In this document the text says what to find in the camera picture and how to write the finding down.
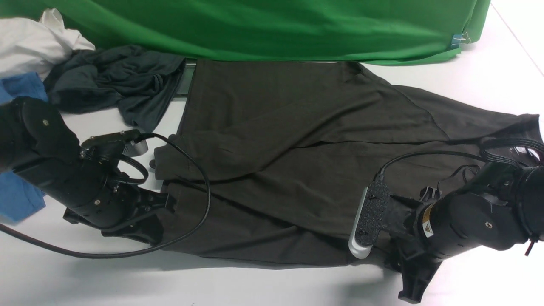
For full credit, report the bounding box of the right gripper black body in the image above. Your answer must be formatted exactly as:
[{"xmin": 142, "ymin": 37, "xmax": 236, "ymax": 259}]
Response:
[{"xmin": 386, "ymin": 195, "xmax": 468, "ymax": 271}]

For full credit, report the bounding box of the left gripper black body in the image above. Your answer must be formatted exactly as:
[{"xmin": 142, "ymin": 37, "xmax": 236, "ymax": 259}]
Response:
[{"xmin": 64, "ymin": 165, "xmax": 128, "ymax": 230}]

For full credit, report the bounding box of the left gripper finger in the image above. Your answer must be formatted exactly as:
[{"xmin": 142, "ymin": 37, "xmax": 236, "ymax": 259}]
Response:
[
  {"xmin": 138, "ymin": 189, "xmax": 177, "ymax": 213},
  {"xmin": 101, "ymin": 214, "xmax": 164, "ymax": 246}
]

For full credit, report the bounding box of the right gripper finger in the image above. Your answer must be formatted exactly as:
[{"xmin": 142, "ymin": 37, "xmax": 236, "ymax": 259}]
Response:
[{"xmin": 398, "ymin": 255, "xmax": 444, "ymax": 303}]

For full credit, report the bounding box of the gray long-sleeved shirt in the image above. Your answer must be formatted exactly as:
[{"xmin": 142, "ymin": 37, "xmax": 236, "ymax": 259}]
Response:
[{"xmin": 167, "ymin": 60, "xmax": 542, "ymax": 266}]

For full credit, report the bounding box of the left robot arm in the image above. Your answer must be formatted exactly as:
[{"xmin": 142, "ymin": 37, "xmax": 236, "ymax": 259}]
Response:
[{"xmin": 0, "ymin": 96, "xmax": 174, "ymax": 246}]

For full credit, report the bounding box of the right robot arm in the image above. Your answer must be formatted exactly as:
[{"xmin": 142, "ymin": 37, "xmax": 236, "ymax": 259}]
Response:
[{"xmin": 386, "ymin": 163, "xmax": 543, "ymax": 304}]

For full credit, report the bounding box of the blue t-shirt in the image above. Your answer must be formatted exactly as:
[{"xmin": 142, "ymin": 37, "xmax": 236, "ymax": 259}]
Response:
[{"xmin": 0, "ymin": 72, "xmax": 48, "ymax": 224}]

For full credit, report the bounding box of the dark teal crumpled garment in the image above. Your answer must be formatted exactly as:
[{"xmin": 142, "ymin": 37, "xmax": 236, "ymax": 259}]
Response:
[{"xmin": 43, "ymin": 45, "xmax": 185, "ymax": 133}]

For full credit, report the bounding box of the white crumpled garment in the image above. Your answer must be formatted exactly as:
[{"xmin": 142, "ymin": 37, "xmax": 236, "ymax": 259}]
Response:
[{"xmin": 0, "ymin": 8, "xmax": 96, "ymax": 81}]

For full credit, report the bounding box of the blue binder clip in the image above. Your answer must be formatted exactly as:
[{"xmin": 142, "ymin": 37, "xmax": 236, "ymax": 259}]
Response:
[{"xmin": 450, "ymin": 32, "xmax": 471, "ymax": 50}]

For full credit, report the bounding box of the green backdrop cloth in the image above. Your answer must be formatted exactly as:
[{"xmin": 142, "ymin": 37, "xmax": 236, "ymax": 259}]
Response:
[{"xmin": 1, "ymin": 0, "xmax": 491, "ymax": 66}]

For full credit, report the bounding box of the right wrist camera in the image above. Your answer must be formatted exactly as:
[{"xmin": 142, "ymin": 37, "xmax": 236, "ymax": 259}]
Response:
[{"xmin": 348, "ymin": 179, "xmax": 391, "ymax": 260}]

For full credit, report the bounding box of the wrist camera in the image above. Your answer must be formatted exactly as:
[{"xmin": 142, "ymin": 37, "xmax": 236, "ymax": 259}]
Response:
[
  {"xmin": 80, "ymin": 130, "xmax": 148, "ymax": 161},
  {"xmin": 348, "ymin": 179, "xmax": 391, "ymax": 260}
]

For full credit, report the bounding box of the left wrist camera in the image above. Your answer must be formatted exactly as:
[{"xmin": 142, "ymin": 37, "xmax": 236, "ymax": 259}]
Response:
[{"xmin": 80, "ymin": 130, "xmax": 148, "ymax": 161}]

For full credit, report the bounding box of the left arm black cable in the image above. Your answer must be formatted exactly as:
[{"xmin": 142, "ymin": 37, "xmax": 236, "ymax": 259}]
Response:
[{"xmin": 0, "ymin": 133, "xmax": 211, "ymax": 260}]

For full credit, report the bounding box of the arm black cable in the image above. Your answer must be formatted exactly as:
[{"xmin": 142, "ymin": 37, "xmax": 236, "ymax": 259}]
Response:
[
  {"xmin": 374, "ymin": 137, "xmax": 544, "ymax": 187},
  {"xmin": 0, "ymin": 133, "xmax": 211, "ymax": 260}
]

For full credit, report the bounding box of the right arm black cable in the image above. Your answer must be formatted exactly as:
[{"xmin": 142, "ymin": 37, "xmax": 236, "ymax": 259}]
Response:
[{"xmin": 374, "ymin": 137, "xmax": 544, "ymax": 187}]

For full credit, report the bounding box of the metal table cable hatch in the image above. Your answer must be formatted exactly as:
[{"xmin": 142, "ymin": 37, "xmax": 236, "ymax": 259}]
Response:
[{"xmin": 173, "ymin": 59, "xmax": 197, "ymax": 100}]

